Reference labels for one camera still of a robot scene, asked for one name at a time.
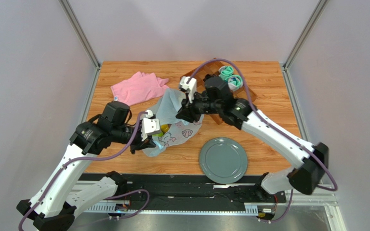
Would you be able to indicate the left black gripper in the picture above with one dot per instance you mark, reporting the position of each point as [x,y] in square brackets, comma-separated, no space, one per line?
[140,145]

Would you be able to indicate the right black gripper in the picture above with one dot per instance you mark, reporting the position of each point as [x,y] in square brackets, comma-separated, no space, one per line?
[187,109]

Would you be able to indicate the light blue plastic bag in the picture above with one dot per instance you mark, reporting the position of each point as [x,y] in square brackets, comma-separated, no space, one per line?
[179,131]

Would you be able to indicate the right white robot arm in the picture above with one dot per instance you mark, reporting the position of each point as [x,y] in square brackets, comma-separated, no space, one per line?
[308,161]

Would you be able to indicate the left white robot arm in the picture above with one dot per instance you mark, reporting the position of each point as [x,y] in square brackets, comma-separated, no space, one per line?
[55,207]

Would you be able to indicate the yellow fake fruit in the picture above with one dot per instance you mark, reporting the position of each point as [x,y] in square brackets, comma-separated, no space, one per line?
[165,128]

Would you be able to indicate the wooden compartment tray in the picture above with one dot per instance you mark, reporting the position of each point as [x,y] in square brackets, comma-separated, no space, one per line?
[236,110]

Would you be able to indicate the pink cloth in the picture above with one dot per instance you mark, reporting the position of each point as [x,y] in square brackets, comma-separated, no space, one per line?
[139,88]

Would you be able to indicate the teal white rolled sock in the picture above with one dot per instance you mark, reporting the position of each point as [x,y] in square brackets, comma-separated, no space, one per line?
[235,82]

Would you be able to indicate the grey-blue round plate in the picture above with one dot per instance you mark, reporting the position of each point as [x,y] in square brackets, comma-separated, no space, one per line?
[223,160]

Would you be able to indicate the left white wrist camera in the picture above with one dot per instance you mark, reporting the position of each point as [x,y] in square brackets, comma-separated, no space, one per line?
[150,125]

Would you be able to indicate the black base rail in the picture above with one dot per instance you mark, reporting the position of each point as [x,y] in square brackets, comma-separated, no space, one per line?
[193,193]

